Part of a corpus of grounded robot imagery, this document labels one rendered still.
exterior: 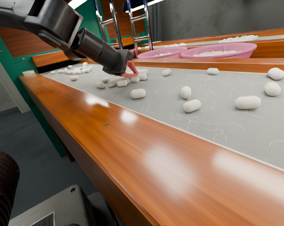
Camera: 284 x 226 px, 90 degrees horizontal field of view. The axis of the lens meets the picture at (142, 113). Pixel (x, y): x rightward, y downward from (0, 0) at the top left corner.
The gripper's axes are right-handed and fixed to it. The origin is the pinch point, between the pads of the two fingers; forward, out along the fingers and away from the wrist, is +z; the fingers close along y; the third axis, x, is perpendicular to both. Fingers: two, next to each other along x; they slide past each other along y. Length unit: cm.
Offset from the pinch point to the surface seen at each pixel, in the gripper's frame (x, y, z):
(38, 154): 87, 121, 14
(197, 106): 6.9, -26.7, -6.3
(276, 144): 9.3, -37.5, -7.2
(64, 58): -7, 84, 0
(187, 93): 4.4, -22.7, -4.2
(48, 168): 85, 90, 17
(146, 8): -47, 34, 18
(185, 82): -0.5, -16.6, 3.8
